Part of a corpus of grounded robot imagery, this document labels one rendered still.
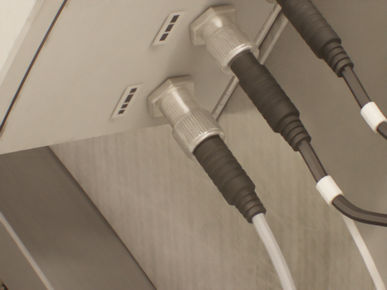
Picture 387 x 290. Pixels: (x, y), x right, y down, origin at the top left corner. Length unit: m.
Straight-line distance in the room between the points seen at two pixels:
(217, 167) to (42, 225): 0.12
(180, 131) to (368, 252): 0.08
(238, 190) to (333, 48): 0.07
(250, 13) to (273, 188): 0.07
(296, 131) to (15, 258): 0.16
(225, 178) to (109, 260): 0.11
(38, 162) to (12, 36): 0.19
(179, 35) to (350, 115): 0.07
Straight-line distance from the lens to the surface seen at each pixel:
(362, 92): 0.78
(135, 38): 0.81
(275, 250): 0.82
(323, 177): 0.80
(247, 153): 0.87
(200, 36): 0.83
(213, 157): 0.83
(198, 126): 0.84
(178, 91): 0.85
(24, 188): 0.94
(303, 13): 0.79
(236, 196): 0.83
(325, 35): 0.78
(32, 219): 0.93
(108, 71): 0.82
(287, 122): 0.80
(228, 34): 0.82
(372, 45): 0.82
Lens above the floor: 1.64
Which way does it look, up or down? 8 degrees down
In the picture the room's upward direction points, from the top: 3 degrees counter-clockwise
